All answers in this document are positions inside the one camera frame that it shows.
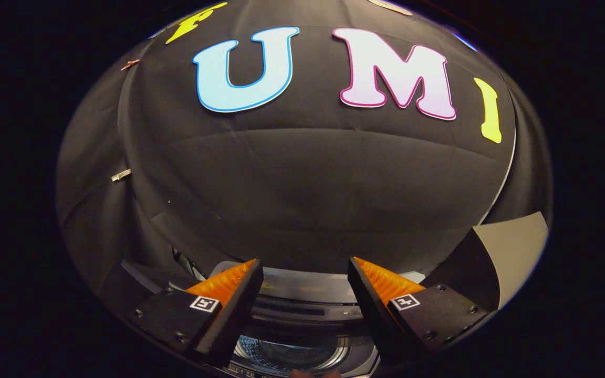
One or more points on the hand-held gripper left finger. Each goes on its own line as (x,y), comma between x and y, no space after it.
(234,315)

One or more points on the silver clip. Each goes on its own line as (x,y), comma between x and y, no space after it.
(121,175)

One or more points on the dark grey washing machine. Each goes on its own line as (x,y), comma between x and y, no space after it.
(302,357)

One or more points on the copper clip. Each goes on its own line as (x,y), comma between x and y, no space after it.
(130,64)

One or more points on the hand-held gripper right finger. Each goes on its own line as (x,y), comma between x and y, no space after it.
(371,310)

